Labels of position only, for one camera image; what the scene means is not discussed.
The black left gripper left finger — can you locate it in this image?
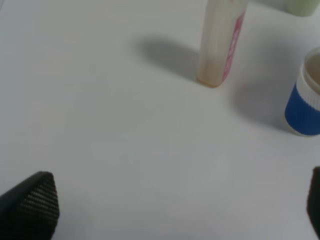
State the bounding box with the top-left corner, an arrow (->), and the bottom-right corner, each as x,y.
0,171 -> 60,240

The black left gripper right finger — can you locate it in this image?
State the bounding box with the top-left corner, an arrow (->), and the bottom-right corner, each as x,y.
306,166 -> 320,239

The clear cup with blue sleeve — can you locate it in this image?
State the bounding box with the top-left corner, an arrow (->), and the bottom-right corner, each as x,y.
284,47 -> 320,137

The clear plastic beverage bottle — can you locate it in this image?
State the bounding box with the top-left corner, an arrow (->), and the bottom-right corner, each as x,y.
196,0 -> 249,88

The pale yellow plastic cup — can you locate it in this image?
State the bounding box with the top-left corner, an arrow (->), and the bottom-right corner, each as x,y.
285,0 -> 320,17

